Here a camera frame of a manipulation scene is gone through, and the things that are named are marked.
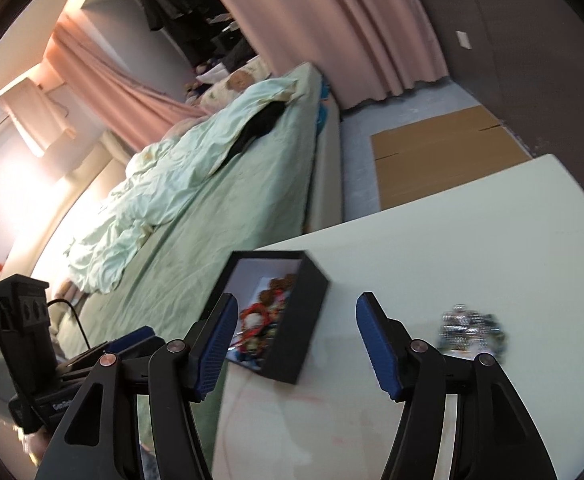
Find bed with green sheet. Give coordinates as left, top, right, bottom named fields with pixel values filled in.
left=0, top=62, right=343, bottom=411

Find black cloth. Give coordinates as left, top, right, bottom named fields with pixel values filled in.
left=229, top=101, right=287, bottom=157

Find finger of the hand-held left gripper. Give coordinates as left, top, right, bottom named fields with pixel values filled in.
left=64, top=337, right=167, bottom=378
left=106, top=326, right=157, bottom=353

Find wide pink curtain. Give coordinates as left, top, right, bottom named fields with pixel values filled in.
left=187, top=0, right=449, bottom=111

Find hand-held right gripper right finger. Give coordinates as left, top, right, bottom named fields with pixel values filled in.
left=356, top=291, right=558, bottom=480

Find pale green blanket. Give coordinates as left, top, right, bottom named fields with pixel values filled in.
left=64, top=77, right=297, bottom=294

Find printed cream pillow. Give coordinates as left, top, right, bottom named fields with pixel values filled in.
left=199, top=57, right=269, bottom=112

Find flat brown cardboard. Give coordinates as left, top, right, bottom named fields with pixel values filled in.
left=370, top=106, right=533, bottom=211

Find black jewelry box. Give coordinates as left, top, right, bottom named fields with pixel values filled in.
left=199, top=249, right=330, bottom=385

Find tied pink curtain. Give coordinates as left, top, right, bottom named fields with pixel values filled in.
left=46, top=15, right=207, bottom=152

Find blue fabric strip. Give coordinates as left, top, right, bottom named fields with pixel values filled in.
left=316, top=75, right=331, bottom=137

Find red bead bracelet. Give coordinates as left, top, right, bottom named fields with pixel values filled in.
left=239, top=302, right=283, bottom=347

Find blue bead bracelet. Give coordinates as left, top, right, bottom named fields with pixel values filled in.
left=228, top=342, right=273, bottom=363

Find hanging dark clothes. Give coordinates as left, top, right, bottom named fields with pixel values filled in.
left=136, top=0, right=263, bottom=69

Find brown bead bracelet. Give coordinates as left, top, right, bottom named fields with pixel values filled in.
left=259, top=274, right=299, bottom=312

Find short pink window curtain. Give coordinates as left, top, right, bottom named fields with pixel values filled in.
left=0, top=77, right=75, bottom=157

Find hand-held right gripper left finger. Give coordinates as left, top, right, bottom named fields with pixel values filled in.
left=35, top=292, right=239, bottom=480

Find dark bead bracelet silver charms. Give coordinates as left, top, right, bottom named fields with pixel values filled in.
left=437, top=304, right=511, bottom=357

